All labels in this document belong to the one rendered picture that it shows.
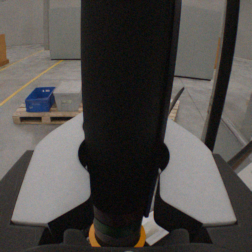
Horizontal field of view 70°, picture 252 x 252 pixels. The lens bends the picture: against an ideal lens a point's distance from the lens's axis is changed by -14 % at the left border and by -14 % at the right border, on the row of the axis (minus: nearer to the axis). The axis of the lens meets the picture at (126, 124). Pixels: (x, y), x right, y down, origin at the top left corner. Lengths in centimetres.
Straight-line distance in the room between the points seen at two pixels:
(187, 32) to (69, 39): 401
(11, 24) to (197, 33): 1187
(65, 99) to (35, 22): 1093
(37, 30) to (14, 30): 175
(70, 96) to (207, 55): 405
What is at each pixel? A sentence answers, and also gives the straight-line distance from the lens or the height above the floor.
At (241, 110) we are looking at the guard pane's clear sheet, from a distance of 127.
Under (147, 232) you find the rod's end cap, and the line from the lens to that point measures 19.
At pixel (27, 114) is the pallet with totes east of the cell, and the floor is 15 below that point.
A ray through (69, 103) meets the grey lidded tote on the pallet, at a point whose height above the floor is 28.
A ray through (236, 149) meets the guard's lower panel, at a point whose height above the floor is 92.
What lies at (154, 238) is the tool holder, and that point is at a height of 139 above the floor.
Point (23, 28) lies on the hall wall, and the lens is 1425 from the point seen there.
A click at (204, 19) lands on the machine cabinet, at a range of 584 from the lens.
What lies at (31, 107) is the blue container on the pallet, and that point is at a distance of 338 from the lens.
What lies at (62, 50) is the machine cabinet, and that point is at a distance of 769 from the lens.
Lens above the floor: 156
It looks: 30 degrees down
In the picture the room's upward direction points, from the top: 3 degrees clockwise
